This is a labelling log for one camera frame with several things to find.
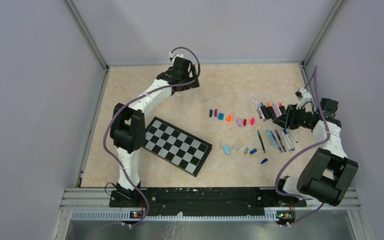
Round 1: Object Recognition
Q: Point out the pale purple highlighter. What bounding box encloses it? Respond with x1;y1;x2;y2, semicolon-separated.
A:
272;103;282;118

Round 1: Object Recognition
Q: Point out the thin dark pen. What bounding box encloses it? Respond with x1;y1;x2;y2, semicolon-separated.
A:
275;129;287;152

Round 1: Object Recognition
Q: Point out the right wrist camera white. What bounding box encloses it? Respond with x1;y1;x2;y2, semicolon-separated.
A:
295;87;312;110

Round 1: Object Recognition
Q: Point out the light blue highlighter cap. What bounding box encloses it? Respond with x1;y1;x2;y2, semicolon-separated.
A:
222;144;231;155

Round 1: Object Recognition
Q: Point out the blue cap of marker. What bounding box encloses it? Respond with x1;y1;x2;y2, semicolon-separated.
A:
249;148;257;155

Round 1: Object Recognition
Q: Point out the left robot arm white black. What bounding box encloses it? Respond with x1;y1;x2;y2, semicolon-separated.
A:
104;56;201;207

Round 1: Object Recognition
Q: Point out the black highlighter orange cap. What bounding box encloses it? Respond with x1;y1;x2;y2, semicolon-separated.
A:
266;102;277;120

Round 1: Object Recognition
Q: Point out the black gel pen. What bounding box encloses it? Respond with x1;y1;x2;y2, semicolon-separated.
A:
257;130;266;154

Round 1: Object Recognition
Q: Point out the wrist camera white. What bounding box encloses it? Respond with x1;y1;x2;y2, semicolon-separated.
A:
168;52;176;62
295;87;312;110

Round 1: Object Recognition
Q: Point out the black highlighter pink cap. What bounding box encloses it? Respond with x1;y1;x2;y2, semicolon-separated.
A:
278;102;286;114

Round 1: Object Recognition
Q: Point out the white marker blue band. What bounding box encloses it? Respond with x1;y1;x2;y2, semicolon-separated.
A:
282;129;295;151

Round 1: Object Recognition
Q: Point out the white marker magenta end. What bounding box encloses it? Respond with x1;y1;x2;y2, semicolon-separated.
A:
259;109;266;121

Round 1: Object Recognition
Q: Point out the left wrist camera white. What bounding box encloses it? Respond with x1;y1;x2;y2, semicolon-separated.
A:
168;52;176;62

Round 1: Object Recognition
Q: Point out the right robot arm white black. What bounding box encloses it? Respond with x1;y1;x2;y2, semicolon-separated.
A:
273;98;359;206

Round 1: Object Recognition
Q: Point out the black highlighter blue tip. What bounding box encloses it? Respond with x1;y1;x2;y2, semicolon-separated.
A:
260;102;271;120

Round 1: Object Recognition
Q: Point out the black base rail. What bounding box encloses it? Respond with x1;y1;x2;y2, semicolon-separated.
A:
109;187;307;217

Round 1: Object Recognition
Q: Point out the pale purple highlighter cap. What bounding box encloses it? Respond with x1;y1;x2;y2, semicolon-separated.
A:
235;118;244;127

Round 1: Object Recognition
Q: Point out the light blue eraser bar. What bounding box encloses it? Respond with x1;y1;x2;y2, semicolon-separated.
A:
265;129;279;149

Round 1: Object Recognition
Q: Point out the black white chessboard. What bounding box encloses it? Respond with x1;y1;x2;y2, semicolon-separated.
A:
142;117;213;177

